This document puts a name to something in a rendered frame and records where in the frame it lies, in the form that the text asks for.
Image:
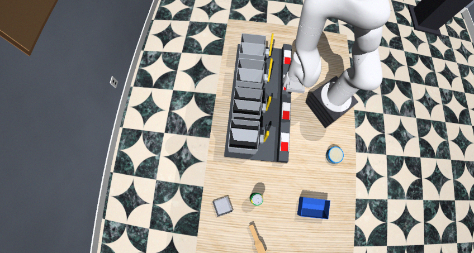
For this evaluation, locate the green and yellow drink can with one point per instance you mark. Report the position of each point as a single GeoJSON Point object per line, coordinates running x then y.
{"type": "Point", "coordinates": [256, 199]}

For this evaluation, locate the round tin with blue-rimmed lid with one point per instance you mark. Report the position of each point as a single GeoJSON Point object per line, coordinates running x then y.
{"type": "Point", "coordinates": [334, 155]}

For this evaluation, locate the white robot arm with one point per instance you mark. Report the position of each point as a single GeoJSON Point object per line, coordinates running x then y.
{"type": "Point", "coordinates": [368, 18]}

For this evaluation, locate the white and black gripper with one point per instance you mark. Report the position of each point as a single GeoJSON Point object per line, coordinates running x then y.
{"type": "Point", "coordinates": [287, 80]}

